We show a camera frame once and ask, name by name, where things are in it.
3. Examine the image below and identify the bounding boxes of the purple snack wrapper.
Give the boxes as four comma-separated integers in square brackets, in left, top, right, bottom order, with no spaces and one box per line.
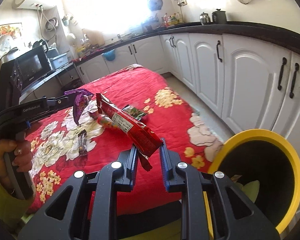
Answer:
[64,88,94,125]

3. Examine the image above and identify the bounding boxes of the brown chocolate bar wrapper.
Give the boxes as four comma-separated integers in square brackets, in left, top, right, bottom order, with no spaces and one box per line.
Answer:
[78,129,88,155]

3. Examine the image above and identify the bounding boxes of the colorful candy tube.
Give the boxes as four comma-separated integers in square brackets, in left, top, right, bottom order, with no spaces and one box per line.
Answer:
[89,111,118,128]

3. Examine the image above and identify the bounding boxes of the long red snack wrapper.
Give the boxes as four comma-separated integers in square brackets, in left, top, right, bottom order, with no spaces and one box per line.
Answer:
[96,93,162,172]

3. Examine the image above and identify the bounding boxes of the dark green snack packet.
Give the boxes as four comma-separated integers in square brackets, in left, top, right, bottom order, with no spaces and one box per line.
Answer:
[122,105,147,121]

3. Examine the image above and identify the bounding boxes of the yellow trash bin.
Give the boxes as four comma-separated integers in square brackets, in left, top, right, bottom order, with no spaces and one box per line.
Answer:
[208,129,300,239]

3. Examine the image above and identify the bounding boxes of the white kitchen cabinets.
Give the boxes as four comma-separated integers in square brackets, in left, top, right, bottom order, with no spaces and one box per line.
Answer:
[75,32,300,215]

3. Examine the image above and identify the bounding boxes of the person left hand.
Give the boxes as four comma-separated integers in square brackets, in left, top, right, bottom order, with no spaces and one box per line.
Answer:
[0,139,32,192]

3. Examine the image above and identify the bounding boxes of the black microwave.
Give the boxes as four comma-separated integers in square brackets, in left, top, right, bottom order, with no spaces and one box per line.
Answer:
[11,46,52,90]

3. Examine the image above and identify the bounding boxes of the blue hanging basket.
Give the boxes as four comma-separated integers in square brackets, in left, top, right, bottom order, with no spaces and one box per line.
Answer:
[102,49,116,62]

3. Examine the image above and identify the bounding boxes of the red floral tablecloth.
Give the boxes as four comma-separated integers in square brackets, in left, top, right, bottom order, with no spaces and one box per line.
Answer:
[27,64,223,215]

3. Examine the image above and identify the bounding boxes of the black countertop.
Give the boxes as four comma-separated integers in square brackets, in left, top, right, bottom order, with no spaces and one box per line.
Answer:
[73,21,300,66]

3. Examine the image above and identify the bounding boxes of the steel teapot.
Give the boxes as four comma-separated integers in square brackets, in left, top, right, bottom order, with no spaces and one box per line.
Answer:
[199,12,211,25]

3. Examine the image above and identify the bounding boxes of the dark pot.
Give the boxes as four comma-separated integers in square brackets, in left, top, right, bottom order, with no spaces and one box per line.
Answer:
[212,9,228,24]

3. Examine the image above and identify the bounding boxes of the blue wall fan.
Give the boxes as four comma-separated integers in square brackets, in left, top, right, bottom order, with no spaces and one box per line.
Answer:
[147,0,163,11]

